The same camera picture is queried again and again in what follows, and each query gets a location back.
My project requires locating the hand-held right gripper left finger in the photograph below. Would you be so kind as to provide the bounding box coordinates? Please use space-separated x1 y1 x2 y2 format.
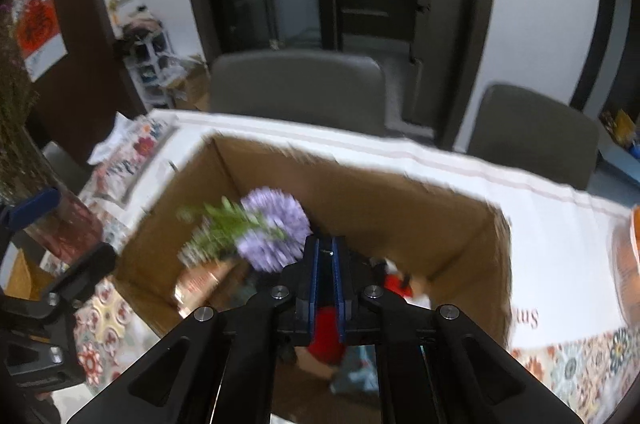
65 235 319 424

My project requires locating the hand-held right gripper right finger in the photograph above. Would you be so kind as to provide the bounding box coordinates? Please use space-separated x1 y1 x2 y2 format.
331 234 585 424

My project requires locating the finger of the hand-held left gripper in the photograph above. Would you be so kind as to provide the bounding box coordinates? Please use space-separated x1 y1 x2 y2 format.
47 243 117 312
0 188 60 237

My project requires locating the purple artificial flower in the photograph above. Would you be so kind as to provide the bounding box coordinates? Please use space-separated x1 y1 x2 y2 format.
177 187 314 276

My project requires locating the brown cardboard box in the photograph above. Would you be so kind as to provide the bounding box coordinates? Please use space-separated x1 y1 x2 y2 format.
114 131 514 424

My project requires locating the red soft item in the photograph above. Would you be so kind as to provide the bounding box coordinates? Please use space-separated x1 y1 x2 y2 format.
306 307 347 365

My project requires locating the blue-grey soft item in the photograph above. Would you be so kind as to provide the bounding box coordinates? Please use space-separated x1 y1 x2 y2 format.
330 346 379 396

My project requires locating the reddish glass vase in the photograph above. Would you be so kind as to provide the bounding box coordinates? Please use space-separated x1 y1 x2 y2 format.
20 129 104 266

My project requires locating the grey dining chair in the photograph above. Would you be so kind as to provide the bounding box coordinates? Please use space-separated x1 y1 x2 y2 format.
42 141 92 193
466 84 601 191
209 51 389 136

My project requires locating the yellow seat cushion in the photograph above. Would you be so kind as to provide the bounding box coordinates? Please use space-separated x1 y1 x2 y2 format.
4 249 54 301

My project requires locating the floral magazine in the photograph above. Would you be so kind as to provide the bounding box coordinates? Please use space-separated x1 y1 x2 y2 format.
92 114 179 206

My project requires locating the dark brown wooden door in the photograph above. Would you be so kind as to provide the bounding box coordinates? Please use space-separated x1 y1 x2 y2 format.
25 0 147 155

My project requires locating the red door poster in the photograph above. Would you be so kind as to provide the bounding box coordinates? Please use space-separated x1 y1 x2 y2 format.
12 0 69 83

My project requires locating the white storage shelf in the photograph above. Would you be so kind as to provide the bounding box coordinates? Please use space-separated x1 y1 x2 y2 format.
117 24 174 105

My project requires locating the patterned tablecloth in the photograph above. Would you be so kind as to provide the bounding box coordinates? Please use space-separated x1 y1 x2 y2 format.
40 109 640 424

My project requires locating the clear plastic bowl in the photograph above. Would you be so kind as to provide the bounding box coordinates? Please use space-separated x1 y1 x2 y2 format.
611 204 640 322

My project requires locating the yellow packet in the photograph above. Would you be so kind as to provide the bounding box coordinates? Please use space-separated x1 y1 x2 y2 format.
612 109 639 148

